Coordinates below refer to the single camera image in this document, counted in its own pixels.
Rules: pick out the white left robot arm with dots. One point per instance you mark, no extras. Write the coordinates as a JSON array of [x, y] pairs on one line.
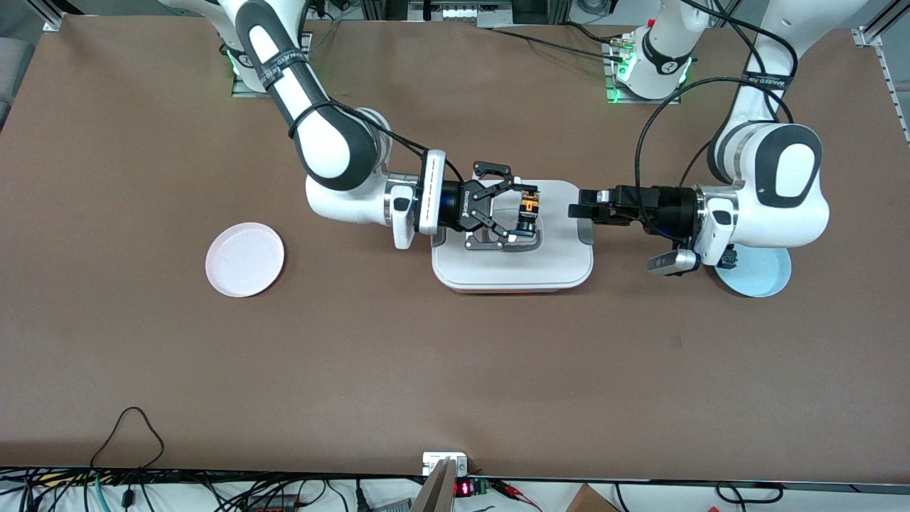
[[782, 192]]

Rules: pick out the red digit display board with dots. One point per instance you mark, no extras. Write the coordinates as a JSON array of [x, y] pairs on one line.
[[463, 488]]

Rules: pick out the green push-button switch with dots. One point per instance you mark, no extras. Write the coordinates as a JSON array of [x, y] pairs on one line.
[[729, 259]]

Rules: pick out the small white device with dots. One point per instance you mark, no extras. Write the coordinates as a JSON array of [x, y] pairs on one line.
[[430, 462]]

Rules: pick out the orange push-button switch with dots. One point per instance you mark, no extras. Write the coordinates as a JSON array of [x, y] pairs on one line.
[[527, 208]]

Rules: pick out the pink round plate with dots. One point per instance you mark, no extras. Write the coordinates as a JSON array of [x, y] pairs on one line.
[[245, 259]]

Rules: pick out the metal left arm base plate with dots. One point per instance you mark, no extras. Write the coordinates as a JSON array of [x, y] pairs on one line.
[[618, 99]]

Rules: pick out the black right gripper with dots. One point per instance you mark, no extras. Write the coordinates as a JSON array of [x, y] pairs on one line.
[[456, 204]]

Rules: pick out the white box with grey latches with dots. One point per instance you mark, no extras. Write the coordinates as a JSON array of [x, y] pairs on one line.
[[512, 270]]

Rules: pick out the light blue round plate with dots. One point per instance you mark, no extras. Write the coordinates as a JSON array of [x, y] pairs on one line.
[[761, 277]]

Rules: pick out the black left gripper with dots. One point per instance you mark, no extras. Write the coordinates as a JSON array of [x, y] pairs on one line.
[[667, 210]]

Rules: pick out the metal equipment rack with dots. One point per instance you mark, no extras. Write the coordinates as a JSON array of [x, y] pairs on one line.
[[462, 13]]

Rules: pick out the aluminium bar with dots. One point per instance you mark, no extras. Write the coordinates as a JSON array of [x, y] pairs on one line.
[[437, 491]]

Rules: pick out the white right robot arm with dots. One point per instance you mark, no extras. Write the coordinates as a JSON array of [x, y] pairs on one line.
[[334, 149]]

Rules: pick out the brown cardboard piece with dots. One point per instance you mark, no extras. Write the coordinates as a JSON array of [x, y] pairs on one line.
[[590, 501]]

